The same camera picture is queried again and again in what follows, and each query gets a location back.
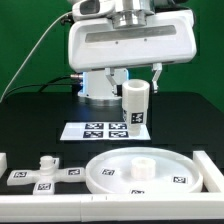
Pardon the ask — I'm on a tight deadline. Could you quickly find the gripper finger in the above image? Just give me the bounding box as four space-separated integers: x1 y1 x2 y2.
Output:
151 63 162 93
105 68 117 95

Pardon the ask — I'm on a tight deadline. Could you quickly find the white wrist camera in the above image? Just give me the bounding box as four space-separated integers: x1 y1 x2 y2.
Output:
72 0 115 20

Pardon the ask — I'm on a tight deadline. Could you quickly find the white right fence rail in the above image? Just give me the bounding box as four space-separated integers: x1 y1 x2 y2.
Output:
193 151 224 193

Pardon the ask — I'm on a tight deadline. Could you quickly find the white fence rail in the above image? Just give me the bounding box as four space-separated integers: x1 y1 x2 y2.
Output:
0 193 224 222
193 151 224 193

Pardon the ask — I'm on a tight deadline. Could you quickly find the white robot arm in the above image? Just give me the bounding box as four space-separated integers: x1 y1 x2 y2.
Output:
68 0 196 106

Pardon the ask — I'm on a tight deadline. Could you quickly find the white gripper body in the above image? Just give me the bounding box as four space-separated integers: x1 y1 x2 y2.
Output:
68 10 196 72

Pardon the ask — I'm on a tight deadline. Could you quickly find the white marker sheet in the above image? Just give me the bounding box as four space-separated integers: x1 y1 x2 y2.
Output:
60 122 150 141

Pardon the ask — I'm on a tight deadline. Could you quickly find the white front fence rail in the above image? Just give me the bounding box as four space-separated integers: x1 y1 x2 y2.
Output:
0 193 224 222

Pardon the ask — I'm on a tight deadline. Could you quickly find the grey camera cable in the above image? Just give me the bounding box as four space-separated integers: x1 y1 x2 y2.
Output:
0 10 74 104

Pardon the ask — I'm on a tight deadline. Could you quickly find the white cross table base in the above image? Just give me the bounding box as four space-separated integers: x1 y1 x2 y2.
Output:
7 156 85 195

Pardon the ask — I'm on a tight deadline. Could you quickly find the black base cable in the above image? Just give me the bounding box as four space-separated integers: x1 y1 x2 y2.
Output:
3 75 74 98

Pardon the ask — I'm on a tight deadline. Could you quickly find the white round table top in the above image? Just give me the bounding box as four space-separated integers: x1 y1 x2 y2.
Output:
85 147 203 194

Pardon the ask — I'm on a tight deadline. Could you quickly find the white left fence block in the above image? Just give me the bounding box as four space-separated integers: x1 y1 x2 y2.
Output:
0 153 7 178

